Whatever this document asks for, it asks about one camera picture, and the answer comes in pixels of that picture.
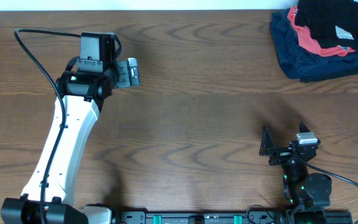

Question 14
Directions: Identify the black t-shirt with logo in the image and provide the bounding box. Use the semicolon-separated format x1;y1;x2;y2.
295;0;358;52

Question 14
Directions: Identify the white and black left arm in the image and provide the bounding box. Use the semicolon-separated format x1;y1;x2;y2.
1;58;140;223

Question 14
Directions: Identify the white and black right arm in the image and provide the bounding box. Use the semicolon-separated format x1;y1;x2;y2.
259;122;332;223

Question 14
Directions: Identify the navy blue crumpled garment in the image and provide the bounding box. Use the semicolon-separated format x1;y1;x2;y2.
270;9;358;83

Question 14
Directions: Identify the red crumpled shirt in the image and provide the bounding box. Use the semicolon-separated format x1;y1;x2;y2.
287;6;355;57

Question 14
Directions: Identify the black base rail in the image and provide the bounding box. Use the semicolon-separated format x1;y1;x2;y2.
84;203;354;224

